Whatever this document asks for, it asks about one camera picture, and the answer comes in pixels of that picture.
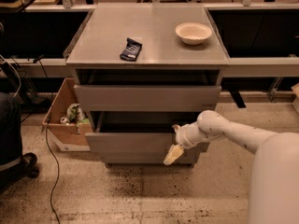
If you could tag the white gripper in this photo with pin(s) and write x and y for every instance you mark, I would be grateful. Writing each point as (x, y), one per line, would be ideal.
(182, 137)

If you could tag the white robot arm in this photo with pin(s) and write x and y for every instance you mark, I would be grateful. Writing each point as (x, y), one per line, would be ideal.
(274, 184)

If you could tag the grey drawer cabinet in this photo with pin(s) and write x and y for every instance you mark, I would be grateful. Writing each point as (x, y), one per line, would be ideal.
(164, 59)

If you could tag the grey top drawer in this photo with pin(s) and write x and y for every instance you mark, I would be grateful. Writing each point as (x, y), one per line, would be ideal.
(147, 98)

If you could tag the dark blue snack bag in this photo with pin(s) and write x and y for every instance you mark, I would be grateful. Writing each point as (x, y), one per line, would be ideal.
(131, 51)

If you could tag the green white crumpled trash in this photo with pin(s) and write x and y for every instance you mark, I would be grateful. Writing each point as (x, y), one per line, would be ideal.
(75, 115)

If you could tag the brown cardboard box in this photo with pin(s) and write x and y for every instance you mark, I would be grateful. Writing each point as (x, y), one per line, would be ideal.
(67, 137)

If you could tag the white paper bowl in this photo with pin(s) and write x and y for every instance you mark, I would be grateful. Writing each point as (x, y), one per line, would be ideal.
(192, 33)

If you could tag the black bracket under rail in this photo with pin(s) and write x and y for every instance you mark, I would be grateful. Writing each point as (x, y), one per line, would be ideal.
(237, 98)

